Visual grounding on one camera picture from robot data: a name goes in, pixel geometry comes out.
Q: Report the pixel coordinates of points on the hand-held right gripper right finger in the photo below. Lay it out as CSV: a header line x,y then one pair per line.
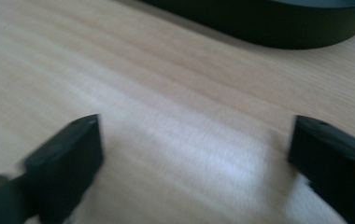
x,y
334,161

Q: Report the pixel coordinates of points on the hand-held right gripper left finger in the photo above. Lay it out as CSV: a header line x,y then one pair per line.
x,y
66,161

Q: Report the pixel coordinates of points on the dark round tray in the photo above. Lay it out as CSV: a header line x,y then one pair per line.
x,y
275,25

